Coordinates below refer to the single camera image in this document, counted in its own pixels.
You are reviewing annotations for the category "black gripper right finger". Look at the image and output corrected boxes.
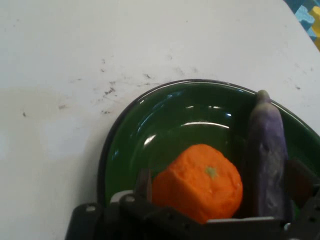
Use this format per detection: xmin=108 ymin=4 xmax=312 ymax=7
xmin=286 ymin=157 xmax=320 ymax=226

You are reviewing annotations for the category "colourful foam floor mat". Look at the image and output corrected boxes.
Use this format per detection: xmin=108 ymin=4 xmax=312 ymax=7
xmin=293 ymin=0 xmax=320 ymax=41

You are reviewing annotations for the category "dark green plate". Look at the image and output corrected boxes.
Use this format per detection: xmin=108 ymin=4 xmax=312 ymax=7
xmin=97 ymin=79 xmax=320 ymax=227

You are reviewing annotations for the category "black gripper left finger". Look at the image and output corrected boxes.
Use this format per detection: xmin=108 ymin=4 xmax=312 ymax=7
xmin=119 ymin=167 xmax=210 ymax=227

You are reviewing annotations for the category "purple toy eggplant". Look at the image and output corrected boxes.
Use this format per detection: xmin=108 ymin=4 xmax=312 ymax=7
xmin=245 ymin=89 xmax=295 ymax=224

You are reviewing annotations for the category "orange toy mandarin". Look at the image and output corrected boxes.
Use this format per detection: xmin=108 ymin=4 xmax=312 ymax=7
xmin=150 ymin=143 xmax=244 ymax=225

